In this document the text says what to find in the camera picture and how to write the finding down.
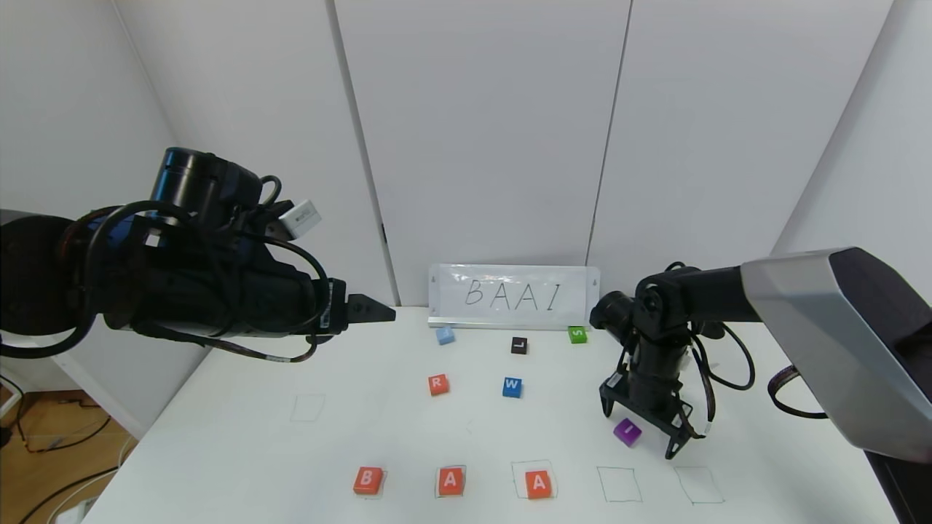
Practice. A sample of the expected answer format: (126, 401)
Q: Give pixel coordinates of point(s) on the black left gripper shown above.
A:
(338, 306)

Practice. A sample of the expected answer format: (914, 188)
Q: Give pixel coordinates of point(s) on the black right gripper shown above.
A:
(646, 407)

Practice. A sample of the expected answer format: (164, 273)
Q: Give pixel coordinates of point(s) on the purple letter I block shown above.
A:
(627, 431)

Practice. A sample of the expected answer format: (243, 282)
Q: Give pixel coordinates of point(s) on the orange letter A block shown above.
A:
(538, 484)
(451, 481)

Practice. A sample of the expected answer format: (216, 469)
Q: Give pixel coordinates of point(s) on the orange letter B block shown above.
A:
(368, 480)

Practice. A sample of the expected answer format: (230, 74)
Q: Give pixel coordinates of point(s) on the grey and black left arm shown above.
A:
(182, 291)

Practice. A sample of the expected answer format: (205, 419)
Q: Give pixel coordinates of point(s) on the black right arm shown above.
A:
(815, 306)

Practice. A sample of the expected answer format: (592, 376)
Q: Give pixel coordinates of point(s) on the white BAAI sign board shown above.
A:
(513, 295)

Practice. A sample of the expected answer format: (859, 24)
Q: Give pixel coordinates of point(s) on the light blue letter block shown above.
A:
(445, 335)

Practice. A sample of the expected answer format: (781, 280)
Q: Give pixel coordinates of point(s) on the orange letter R block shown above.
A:
(438, 384)

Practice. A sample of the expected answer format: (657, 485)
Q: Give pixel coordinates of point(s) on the green letter S block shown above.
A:
(577, 335)

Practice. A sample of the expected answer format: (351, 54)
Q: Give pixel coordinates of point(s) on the blue letter W block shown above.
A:
(512, 387)

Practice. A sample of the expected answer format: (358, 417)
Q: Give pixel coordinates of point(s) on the black letter L block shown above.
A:
(519, 346)

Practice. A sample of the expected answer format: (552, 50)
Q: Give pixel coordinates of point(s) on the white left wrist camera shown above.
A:
(301, 218)

